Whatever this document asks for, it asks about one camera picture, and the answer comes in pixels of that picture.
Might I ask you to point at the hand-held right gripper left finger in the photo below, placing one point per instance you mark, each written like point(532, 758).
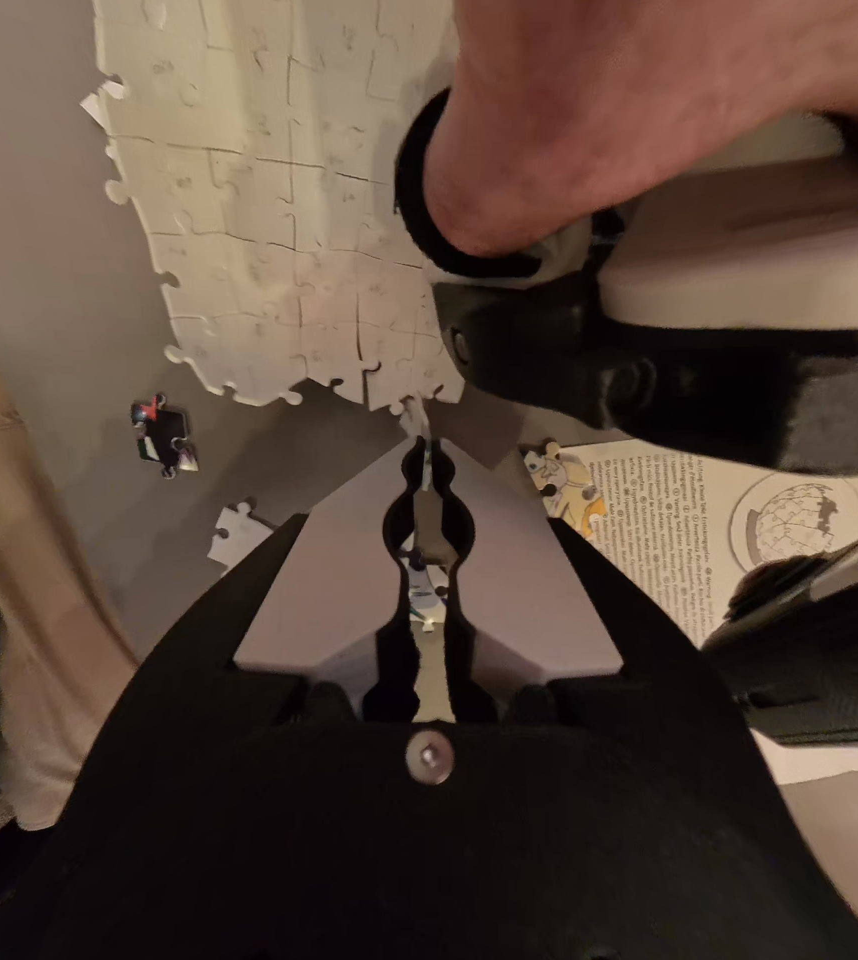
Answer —
point(324, 600)

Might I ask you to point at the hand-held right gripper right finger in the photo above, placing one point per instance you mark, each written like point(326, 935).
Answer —
point(534, 600)

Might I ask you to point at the partly built puzzle ball shell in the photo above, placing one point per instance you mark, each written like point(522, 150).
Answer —
point(264, 210)

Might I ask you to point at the yellow cream joined puzzle pieces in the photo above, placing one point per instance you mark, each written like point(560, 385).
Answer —
point(567, 487)

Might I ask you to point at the puzzle instruction leaflet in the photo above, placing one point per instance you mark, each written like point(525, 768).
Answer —
point(661, 510)

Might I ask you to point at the black red puzzle piece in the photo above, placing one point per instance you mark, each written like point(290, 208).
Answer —
point(166, 435)

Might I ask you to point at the person's left hand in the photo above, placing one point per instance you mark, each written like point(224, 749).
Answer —
point(624, 112)

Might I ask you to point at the person's beige trousers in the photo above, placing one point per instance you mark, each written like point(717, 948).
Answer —
point(31, 600)

